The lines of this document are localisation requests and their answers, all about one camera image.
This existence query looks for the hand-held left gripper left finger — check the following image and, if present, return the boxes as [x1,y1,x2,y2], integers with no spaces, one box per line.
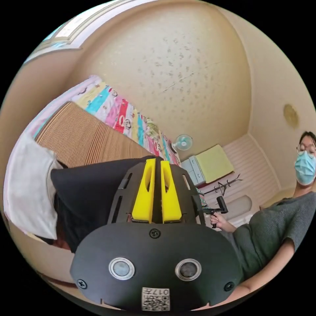
[132,158,157,222]

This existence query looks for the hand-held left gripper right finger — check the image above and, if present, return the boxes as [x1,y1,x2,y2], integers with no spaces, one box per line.
[160,160,182,222]

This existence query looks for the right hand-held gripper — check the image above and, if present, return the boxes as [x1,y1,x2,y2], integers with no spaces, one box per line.
[203,208,223,229]

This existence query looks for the black pants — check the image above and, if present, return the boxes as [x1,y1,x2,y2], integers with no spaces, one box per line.
[37,155,164,253]

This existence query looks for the person's left forearm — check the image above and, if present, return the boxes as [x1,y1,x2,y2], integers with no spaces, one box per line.
[197,241,297,311]

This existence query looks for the person's right hand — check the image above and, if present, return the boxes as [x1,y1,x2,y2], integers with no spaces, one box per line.
[210,213,230,231]

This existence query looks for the black coat rack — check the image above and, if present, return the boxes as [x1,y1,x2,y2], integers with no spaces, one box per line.
[204,173,244,196]

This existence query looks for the grey cupboard with yellow cloth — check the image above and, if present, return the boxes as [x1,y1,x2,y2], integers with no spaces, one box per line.
[181,144,235,189]

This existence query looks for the white and teal fan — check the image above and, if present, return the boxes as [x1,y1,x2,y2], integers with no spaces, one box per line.
[171,134,193,152]

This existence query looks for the person's body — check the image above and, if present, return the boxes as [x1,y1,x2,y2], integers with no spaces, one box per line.
[214,131,316,284]

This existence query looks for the bed with woven mat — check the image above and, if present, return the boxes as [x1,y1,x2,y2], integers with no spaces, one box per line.
[3,75,183,237]

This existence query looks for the white garment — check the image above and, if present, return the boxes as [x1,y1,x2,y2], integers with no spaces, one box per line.
[3,133,64,240]

